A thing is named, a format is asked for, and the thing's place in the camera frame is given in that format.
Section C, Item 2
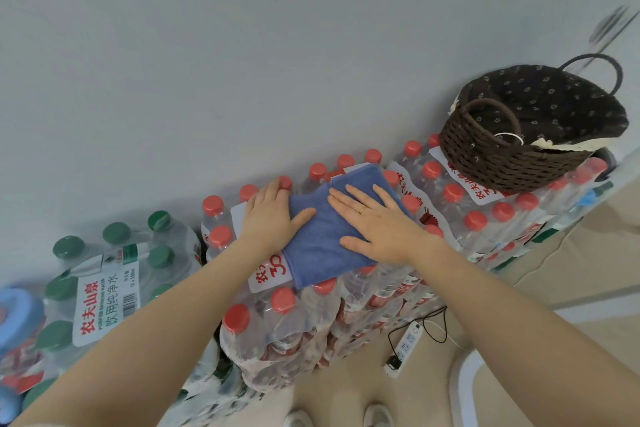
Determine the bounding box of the brown wicker basket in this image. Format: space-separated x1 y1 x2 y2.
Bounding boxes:
439 53 630 194

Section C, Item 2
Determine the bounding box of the person's left hand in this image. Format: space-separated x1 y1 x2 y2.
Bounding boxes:
239 177 317 256

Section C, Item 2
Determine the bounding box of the clear jug with blue lid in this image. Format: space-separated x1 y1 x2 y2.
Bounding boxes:
0 287 46 425

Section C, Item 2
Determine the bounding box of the blue towel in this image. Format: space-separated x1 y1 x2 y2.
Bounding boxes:
282 163 412 290

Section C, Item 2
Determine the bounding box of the person's shoe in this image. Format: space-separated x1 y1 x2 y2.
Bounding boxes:
283 409 315 427
362 404 396 427

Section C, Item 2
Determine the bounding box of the person's right shoe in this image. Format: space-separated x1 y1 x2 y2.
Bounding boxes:
362 404 396 427

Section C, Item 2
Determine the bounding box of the person's left shoe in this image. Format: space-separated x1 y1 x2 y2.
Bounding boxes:
283 409 315 427

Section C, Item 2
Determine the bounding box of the stack of bottled water packs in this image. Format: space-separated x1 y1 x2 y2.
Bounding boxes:
0 133 613 427

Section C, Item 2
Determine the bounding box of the person's right hand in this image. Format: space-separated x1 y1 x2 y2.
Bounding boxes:
327 185 426 266

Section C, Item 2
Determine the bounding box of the black power cable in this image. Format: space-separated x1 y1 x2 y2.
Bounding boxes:
387 305 449 358

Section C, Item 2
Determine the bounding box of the person's right forearm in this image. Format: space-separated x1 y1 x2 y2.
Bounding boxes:
407 236 640 427

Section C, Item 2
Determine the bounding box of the person's left forearm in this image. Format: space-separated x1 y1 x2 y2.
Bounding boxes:
9 236 281 427

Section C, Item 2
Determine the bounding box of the white gym frame grey panel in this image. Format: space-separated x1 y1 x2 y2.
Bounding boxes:
447 291 640 427

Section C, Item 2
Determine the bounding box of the white power strip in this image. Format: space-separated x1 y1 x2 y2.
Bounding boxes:
383 321 425 378

